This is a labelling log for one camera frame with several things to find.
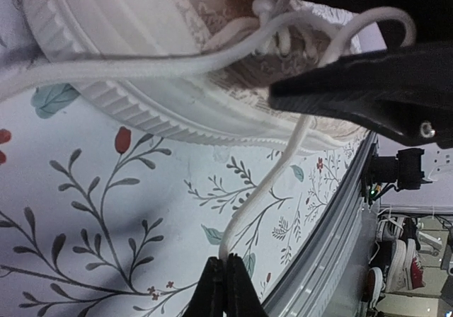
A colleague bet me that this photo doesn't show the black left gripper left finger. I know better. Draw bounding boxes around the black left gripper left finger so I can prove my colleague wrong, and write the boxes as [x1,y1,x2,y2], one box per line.
[182,257,224,317]

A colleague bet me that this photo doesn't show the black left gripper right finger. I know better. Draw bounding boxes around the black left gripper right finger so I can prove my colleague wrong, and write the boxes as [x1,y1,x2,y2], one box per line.
[226,253,268,317]

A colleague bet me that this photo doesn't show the cream lace platform sneaker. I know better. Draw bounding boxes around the cream lace platform sneaker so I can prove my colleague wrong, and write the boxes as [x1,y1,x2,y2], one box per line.
[1,0,417,259]

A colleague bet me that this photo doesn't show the floral patterned table mat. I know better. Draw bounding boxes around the floral patterned table mat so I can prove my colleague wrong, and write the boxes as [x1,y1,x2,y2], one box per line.
[1,0,352,316]

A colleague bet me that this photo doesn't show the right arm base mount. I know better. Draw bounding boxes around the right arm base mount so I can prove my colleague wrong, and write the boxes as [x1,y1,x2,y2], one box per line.
[360,144,427,206]

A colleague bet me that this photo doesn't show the aluminium front rail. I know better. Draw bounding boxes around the aluminium front rail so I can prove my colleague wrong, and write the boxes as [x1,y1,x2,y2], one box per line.
[263,133,379,316]

